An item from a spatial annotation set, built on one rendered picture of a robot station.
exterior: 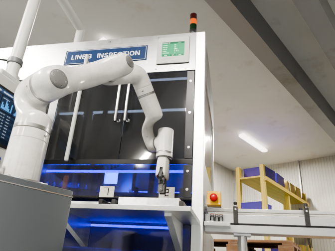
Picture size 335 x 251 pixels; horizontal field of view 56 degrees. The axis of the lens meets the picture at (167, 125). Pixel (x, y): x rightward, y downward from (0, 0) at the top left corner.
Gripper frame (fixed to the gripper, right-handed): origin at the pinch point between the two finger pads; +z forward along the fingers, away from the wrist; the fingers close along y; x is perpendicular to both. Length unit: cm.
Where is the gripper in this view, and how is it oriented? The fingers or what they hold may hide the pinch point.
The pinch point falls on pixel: (162, 189)
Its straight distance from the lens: 155.1
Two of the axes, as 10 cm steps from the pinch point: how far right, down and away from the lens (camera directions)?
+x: 9.8, -0.3, -2.0
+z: -0.6, 9.1, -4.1
